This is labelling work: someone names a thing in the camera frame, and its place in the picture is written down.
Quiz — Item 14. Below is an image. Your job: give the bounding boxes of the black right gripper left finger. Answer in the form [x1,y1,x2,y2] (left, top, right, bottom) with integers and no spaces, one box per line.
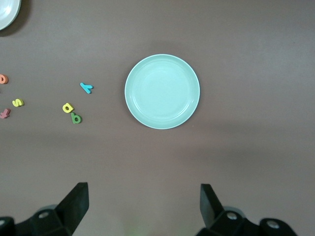
[0,181,90,236]

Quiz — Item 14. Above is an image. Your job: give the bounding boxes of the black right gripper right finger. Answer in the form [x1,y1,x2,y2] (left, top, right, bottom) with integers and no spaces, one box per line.
[196,183,299,236]

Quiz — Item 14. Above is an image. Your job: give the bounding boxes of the green foam letter q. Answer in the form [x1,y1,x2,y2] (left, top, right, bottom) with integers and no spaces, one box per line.
[70,112,83,124]

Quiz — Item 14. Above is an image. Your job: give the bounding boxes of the teal foam letter y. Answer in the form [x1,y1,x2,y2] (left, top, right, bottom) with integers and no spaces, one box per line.
[79,82,95,94]

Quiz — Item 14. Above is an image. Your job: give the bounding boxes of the light green round plate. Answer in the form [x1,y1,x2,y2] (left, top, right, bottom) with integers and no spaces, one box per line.
[124,54,201,130]

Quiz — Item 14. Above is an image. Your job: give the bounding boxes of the brown table cover mat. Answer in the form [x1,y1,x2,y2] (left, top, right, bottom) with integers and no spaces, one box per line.
[0,0,315,236]

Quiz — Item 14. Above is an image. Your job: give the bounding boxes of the beige round plate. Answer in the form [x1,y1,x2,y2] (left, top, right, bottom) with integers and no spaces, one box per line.
[0,0,21,31]

